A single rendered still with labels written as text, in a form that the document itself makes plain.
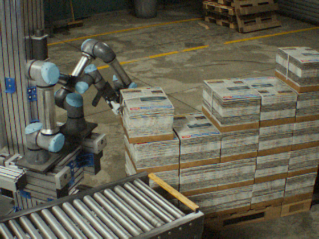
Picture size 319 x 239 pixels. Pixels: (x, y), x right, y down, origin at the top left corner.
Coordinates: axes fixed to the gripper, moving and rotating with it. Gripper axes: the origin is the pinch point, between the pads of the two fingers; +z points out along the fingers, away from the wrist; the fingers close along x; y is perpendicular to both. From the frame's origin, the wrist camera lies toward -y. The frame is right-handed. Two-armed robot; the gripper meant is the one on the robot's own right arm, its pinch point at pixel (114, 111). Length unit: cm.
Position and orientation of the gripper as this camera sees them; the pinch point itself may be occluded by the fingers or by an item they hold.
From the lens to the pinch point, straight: 318.8
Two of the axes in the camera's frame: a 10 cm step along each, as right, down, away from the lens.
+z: 4.7, 7.4, 4.8
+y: 8.4, -5.5, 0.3
